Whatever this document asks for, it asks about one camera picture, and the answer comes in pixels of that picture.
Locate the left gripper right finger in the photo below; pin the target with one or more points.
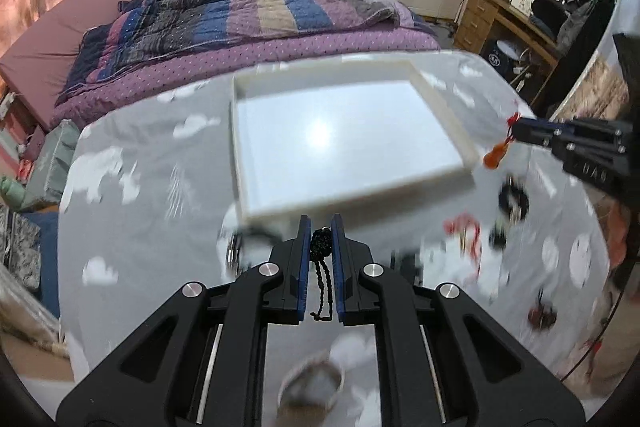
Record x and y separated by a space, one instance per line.
369 294

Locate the grey green bag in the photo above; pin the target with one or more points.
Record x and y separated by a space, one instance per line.
46 184

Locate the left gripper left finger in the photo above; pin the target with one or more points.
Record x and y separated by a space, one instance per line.
272 293

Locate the purple dotted bed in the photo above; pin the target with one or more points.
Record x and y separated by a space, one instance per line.
175 72

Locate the white shallow tray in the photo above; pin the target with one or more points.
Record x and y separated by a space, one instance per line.
325 136

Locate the black round stool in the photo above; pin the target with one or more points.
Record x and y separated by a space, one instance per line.
503 55

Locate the striped quilt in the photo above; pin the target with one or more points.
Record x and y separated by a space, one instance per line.
148 31

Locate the pink headboard cushion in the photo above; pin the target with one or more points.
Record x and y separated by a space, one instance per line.
37 64

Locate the grey polar bear tablecloth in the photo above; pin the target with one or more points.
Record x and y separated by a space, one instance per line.
151 240

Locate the black backpack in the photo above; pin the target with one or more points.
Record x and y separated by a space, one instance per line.
550 15

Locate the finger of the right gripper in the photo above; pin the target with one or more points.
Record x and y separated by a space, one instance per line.
540 132

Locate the black ruffled scrunchie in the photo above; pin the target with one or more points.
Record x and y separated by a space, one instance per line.
513 200

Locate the wooden desk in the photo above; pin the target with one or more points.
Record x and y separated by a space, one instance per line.
483 22

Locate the orange gourd red cord pendant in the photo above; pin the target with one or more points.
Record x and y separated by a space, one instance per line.
493 158

